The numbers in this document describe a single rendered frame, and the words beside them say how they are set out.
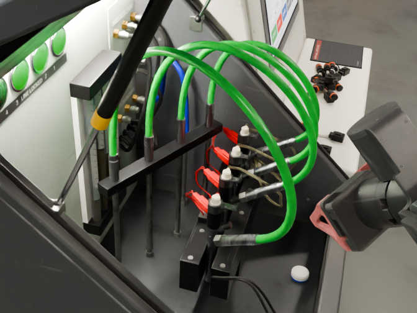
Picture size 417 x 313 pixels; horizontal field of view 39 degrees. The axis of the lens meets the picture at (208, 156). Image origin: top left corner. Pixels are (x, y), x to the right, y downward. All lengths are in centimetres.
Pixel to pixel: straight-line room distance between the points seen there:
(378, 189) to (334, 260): 60
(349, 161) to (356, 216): 78
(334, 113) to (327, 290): 60
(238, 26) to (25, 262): 71
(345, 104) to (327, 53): 30
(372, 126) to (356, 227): 15
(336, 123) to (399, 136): 102
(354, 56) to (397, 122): 138
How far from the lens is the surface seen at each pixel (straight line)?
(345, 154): 147
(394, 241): 276
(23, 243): 78
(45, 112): 100
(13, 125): 92
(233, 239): 97
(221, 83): 82
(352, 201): 67
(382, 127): 57
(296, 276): 132
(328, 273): 120
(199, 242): 117
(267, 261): 136
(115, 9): 119
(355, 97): 172
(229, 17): 128
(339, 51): 195
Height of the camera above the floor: 181
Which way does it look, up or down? 36 degrees down
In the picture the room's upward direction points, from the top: 4 degrees clockwise
